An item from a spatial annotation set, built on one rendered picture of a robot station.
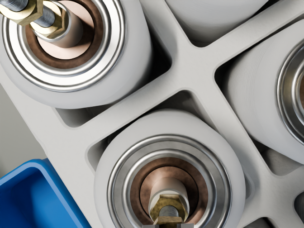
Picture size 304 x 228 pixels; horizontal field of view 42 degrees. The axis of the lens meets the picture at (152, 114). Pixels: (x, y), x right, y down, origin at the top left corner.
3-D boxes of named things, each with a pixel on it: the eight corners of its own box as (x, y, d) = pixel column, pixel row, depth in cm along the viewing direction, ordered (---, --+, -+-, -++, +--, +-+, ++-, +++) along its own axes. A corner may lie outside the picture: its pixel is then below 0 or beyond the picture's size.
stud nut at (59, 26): (58, -3, 21) (54, -8, 20) (73, 25, 21) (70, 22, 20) (26, 15, 21) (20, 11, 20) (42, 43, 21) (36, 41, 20)
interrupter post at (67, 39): (73, 3, 24) (59, -11, 21) (92, 38, 24) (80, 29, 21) (40, 22, 24) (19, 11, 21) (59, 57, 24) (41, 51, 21)
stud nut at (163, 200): (145, 201, 21) (144, 206, 20) (173, 186, 21) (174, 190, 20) (163, 234, 21) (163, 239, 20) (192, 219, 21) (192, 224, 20)
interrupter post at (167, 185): (189, 212, 24) (192, 230, 21) (150, 213, 25) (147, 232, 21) (187, 173, 24) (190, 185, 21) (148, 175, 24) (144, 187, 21)
